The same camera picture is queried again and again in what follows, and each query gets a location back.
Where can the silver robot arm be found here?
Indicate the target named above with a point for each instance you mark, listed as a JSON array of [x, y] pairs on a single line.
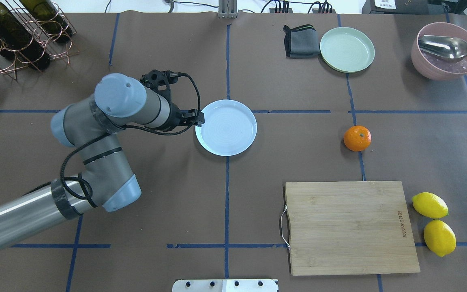
[[97, 173]]

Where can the dark wine bottle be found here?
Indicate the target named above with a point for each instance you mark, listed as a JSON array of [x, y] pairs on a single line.
[[50, 19], [18, 39]]

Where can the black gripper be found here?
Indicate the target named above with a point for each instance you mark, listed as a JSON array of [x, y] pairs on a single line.
[[175, 117]]

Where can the orange mandarin fruit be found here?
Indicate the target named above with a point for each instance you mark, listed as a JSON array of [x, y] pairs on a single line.
[[357, 138]]

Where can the light green plate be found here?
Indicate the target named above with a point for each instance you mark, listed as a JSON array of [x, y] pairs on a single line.
[[347, 50]]

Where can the folded grey cloth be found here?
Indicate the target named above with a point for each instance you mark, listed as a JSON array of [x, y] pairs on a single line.
[[301, 42]]

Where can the light blue plate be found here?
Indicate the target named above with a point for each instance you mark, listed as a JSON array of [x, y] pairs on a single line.
[[230, 128]]

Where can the dark wine bottle lower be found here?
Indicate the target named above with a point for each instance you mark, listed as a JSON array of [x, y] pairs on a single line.
[[18, 39]]

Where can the dark wine bottle upper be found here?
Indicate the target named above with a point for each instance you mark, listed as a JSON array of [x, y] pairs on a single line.
[[50, 19]]

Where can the wooden cutting board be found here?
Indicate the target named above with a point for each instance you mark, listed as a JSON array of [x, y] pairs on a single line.
[[349, 228]]

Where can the aluminium frame post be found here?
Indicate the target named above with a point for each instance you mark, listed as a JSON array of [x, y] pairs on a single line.
[[227, 9]]

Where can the lower yellow lemon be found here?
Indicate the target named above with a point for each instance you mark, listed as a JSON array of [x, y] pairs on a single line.
[[430, 205]]

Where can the pink bowl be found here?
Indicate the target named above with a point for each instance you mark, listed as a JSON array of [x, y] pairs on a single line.
[[433, 67]]

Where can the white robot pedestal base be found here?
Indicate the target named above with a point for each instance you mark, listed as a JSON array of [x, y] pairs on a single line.
[[226, 285]]

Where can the copper wire bottle rack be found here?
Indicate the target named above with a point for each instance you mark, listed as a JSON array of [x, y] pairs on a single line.
[[33, 34]]

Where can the metal scoop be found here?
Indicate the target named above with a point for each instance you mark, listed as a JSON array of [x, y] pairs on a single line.
[[448, 48]]

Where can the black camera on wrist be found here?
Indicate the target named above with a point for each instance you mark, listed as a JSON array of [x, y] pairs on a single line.
[[159, 82]]

